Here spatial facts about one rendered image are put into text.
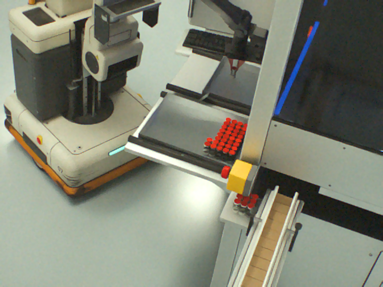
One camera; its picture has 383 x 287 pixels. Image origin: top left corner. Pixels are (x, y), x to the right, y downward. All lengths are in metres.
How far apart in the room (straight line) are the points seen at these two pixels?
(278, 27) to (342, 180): 0.52
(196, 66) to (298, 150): 0.82
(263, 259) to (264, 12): 1.35
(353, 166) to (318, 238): 0.34
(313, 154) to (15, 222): 1.67
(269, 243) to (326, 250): 0.33
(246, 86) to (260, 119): 0.65
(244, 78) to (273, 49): 0.83
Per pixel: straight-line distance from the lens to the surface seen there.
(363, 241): 2.03
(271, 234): 1.84
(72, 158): 2.92
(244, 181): 1.84
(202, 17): 2.87
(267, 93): 1.74
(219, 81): 2.44
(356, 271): 2.14
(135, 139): 2.10
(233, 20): 2.22
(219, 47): 2.73
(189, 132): 2.18
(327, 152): 1.81
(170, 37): 4.30
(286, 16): 1.60
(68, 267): 2.85
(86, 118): 3.15
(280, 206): 1.92
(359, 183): 1.86
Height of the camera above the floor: 2.31
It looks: 42 degrees down
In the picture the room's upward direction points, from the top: 9 degrees clockwise
